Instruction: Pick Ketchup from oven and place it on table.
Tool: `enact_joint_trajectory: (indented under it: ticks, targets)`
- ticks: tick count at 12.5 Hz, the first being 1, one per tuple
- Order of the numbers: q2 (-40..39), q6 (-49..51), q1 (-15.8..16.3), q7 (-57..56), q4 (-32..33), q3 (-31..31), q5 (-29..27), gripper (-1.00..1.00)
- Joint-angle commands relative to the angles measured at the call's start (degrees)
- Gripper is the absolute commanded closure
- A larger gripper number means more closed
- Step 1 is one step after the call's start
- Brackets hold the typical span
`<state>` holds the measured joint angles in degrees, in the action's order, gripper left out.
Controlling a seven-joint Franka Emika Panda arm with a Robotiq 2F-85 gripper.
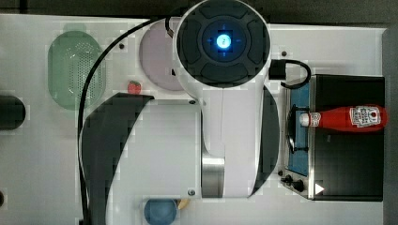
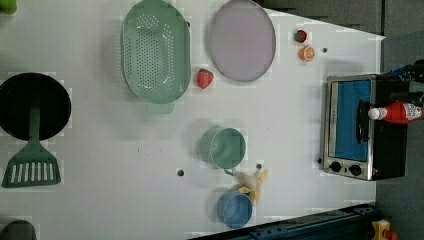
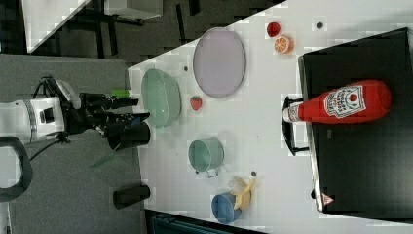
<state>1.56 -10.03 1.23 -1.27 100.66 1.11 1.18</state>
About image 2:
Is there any purple round plate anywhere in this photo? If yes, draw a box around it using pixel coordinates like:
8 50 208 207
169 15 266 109
208 0 276 82

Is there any yellow red object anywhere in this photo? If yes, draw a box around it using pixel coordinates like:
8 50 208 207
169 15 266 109
372 220 399 240

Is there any red ketchup bottle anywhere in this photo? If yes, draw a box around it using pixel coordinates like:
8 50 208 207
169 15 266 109
368 102 423 125

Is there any orange slice toy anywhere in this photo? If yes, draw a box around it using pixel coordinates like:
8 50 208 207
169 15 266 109
298 45 315 62

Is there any green object at corner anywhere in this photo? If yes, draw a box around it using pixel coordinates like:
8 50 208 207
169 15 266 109
0 0 17 14

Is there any green perforated colander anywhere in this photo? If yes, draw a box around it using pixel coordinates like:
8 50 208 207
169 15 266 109
121 0 191 114

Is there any silver black toaster oven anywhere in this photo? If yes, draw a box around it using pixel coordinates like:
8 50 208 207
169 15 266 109
321 74 409 181

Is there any grey object at corner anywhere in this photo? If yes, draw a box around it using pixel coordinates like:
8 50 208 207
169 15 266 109
0 220 37 240

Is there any small dark red strawberry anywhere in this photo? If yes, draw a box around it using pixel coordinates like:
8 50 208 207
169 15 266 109
294 30 307 43

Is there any green slotted spatula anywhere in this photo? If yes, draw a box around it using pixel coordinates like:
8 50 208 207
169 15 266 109
1 107 61 188

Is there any green mug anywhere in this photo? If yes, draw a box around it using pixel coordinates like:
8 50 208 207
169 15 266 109
200 127 247 176

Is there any red toy strawberry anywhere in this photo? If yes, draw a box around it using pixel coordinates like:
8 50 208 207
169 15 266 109
197 69 214 89

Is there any blue mug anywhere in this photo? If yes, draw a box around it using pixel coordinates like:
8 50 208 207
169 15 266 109
217 191 253 229

